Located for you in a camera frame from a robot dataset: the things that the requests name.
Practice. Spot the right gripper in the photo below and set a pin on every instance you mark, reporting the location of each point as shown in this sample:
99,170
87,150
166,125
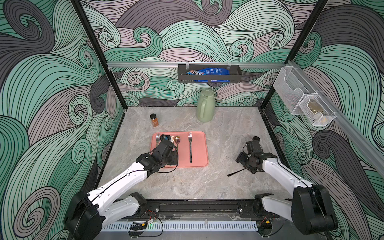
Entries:
243,159

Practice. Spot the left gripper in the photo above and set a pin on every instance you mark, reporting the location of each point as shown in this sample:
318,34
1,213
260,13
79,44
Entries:
174,157

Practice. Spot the green handled fork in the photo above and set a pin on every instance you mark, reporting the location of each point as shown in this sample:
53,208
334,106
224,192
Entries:
157,139

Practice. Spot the iridescent gold spoon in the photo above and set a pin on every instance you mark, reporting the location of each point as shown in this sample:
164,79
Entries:
177,140

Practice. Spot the small black spoon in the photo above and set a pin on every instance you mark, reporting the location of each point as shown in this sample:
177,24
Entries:
231,174

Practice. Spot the pink plastic tray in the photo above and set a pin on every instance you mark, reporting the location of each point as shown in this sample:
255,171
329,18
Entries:
200,156

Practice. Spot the silver fork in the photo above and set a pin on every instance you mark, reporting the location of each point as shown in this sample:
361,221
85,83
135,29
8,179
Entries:
190,138

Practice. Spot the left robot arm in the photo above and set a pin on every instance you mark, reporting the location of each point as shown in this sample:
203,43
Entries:
88,213

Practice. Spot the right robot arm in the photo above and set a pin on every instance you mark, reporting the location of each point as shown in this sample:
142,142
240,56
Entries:
310,207

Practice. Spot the orange spice jar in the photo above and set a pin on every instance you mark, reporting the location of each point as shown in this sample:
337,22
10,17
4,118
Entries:
154,120

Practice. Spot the green plastic pitcher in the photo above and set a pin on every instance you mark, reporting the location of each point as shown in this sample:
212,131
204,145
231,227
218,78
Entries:
206,105

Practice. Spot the blue snack packet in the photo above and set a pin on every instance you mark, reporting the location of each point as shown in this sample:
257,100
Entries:
209,71

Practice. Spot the black front base frame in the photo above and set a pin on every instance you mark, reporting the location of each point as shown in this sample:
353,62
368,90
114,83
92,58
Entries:
251,208

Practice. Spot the white perforated cable duct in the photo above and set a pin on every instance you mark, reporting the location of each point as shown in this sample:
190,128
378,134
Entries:
203,226

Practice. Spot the small clear wall bin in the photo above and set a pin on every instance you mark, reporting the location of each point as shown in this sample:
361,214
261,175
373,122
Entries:
316,112

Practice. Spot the black wall basket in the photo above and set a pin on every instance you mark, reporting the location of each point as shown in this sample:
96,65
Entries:
234,77

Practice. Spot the aluminium wall rail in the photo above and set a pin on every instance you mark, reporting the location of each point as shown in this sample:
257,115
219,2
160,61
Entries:
175,65

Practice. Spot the right side aluminium rail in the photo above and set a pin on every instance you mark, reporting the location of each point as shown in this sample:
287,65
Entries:
374,156

